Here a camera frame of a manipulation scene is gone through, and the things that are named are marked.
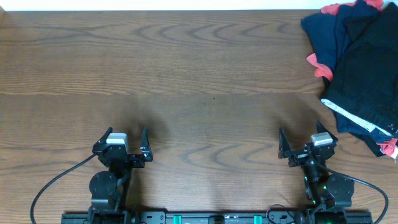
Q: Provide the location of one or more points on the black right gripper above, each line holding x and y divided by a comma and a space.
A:
302, 155

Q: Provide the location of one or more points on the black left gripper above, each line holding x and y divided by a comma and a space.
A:
131, 158

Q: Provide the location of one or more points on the black shorts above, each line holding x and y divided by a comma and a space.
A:
363, 91

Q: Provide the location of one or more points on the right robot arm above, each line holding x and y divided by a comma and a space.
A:
330, 193

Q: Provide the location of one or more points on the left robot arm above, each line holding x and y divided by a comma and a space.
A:
109, 188

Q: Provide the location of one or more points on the red garment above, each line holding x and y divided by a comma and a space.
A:
320, 68

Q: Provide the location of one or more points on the navy blue garment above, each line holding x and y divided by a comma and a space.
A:
328, 34

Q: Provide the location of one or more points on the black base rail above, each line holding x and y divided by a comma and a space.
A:
275, 216

